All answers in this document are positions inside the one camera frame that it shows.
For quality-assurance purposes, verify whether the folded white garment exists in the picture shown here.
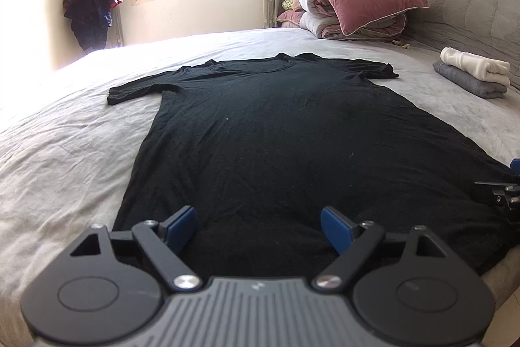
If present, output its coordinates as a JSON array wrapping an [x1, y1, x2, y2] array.
[[440, 47, 511, 87]]

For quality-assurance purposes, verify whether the black t-shirt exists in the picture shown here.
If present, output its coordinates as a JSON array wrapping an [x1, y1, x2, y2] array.
[[106, 52, 520, 276]]

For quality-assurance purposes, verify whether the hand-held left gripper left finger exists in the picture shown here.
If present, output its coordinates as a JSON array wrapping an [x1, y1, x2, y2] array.
[[69, 205, 204, 293]]

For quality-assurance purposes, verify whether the folded grey garment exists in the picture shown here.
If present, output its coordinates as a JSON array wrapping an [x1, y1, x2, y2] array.
[[432, 60, 508, 100]]

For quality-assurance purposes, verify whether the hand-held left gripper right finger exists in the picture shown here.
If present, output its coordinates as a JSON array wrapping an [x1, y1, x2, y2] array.
[[312, 206, 448, 293]]

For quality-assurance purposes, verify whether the folded grey pink quilt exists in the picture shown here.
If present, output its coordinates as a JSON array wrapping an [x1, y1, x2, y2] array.
[[277, 0, 407, 43]]

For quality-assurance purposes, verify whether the grey bed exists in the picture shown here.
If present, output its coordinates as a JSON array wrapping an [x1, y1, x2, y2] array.
[[0, 26, 520, 347]]

